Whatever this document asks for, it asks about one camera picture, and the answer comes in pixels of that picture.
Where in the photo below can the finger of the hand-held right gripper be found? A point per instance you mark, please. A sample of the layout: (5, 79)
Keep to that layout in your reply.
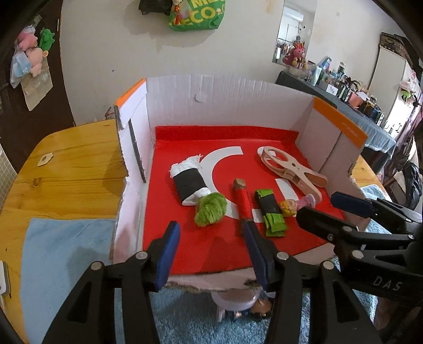
(350, 204)
(317, 221)

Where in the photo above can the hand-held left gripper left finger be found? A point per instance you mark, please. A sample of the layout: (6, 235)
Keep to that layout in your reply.
(168, 254)

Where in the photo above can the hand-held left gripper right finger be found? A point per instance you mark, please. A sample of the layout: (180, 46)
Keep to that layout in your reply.
(257, 251)

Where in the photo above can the blonde doll figurine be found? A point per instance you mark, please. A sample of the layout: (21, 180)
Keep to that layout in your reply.
(289, 208)

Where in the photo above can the green and black paper roll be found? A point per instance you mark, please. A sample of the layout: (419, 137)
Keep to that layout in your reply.
(269, 205)

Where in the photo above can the red stick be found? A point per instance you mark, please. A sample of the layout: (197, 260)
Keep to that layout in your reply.
(243, 201)

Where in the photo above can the large green yarn pompom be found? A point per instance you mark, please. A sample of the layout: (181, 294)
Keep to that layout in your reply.
(210, 208)

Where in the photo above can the white cardboard box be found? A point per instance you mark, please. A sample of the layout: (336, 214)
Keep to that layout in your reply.
(231, 99)

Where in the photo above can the red flag cloth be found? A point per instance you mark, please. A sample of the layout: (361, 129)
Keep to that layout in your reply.
(185, 231)

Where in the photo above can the beige wooden clip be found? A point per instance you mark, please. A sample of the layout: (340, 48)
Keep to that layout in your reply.
(297, 172)

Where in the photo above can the clear plastic container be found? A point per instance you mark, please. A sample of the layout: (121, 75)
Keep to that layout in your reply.
(233, 299)

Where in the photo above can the black bag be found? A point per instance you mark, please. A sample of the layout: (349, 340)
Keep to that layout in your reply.
(411, 182)

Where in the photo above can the white and black cloth roll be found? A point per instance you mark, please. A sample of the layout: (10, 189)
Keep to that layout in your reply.
(190, 182)

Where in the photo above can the side table with blue cloth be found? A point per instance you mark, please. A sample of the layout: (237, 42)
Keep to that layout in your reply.
(363, 122)

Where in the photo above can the blue fluffy towel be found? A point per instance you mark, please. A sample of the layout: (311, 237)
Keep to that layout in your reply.
(66, 244)

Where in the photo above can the row of bottles and boxes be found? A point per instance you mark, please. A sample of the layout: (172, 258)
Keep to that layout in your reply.
(347, 86)

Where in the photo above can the white refrigerator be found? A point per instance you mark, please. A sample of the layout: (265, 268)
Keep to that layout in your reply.
(393, 76)

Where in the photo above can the small wooden tag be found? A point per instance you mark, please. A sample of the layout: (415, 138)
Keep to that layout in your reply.
(45, 159)

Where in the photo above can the red plush toy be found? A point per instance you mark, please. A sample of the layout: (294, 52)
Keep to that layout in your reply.
(294, 53)

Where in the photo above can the white card box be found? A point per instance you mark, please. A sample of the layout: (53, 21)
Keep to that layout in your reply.
(4, 278)

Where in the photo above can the dark brown door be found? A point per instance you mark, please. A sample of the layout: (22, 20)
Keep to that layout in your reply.
(59, 99)

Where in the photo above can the clear bag of plush toys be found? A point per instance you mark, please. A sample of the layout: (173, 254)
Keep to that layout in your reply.
(33, 86)

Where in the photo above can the green shopping bag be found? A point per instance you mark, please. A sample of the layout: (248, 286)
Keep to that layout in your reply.
(198, 16)

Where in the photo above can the green plush toy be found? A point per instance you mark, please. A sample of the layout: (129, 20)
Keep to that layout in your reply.
(46, 38)

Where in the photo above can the black hanging item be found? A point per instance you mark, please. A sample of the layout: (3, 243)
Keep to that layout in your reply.
(153, 6)

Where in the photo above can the pink plush toy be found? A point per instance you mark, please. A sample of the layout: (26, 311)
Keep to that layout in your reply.
(28, 39)

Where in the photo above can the wall mirror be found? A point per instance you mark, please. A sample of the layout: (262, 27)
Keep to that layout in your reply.
(290, 23)

